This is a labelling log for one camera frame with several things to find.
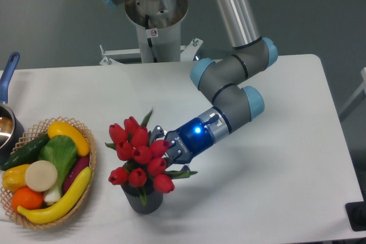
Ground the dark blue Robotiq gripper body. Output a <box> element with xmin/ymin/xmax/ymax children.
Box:
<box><xmin>164</xmin><ymin>117</ymin><xmax>214</xmax><ymax>165</ymax></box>

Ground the red tulip bouquet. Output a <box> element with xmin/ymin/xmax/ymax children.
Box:
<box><xmin>105</xmin><ymin>110</ymin><xmax>197</xmax><ymax>195</ymax></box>

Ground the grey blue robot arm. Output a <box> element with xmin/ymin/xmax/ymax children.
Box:
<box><xmin>103</xmin><ymin>0</ymin><xmax>278</xmax><ymax>171</ymax></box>

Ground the dark grey ribbed vase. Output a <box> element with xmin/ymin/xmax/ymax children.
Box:
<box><xmin>121</xmin><ymin>183</ymin><xmax>164</xmax><ymax>214</ymax></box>

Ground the purple sweet potato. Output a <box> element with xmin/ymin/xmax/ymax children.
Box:
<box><xmin>62</xmin><ymin>155</ymin><xmax>90</xmax><ymax>194</ymax></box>

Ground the green bok choy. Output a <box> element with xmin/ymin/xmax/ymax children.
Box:
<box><xmin>38</xmin><ymin>135</ymin><xmax>77</xmax><ymax>206</ymax></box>

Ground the yellow squash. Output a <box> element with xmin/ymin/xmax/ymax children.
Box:
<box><xmin>47</xmin><ymin>121</ymin><xmax>90</xmax><ymax>157</ymax></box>

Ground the woven wicker basket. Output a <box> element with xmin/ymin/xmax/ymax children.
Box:
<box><xmin>1</xmin><ymin>117</ymin><xmax>96</xmax><ymax>229</ymax></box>

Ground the beige round radish slice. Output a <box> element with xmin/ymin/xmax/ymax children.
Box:
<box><xmin>25</xmin><ymin>160</ymin><xmax>58</xmax><ymax>192</ymax></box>

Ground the green cucumber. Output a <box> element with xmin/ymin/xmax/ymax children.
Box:
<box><xmin>1</xmin><ymin>134</ymin><xmax>50</xmax><ymax>171</ymax></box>

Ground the orange fruit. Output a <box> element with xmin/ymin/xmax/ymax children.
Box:
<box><xmin>11</xmin><ymin>187</ymin><xmax>43</xmax><ymax>213</ymax></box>

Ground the yellow banana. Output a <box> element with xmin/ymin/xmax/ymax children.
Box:
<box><xmin>17</xmin><ymin>167</ymin><xmax>92</xmax><ymax>225</ymax></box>

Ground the yellow bell pepper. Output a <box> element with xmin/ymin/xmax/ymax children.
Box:
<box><xmin>2</xmin><ymin>164</ymin><xmax>30</xmax><ymax>193</ymax></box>

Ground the black device at table edge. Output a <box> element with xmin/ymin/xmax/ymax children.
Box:
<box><xmin>345</xmin><ymin>201</ymin><xmax>365</xmax><ymax>231</ymax></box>

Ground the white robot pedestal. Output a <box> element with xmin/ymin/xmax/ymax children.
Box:
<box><xmin>100</xmin><ymin>0</ymin><xmax>203</xmax><ymax>65</ymax></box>

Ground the blue handled saucepan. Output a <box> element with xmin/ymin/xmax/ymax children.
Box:
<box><xmin>1</xmin><ymin>52</ymin><xmax>24</xmax><ymax>164</ymax></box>

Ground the white frame at right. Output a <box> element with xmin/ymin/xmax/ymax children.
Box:
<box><xmin>339</xmin><ymin>68</ymin><xmax>365</xmax><ymax>123</ymax></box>

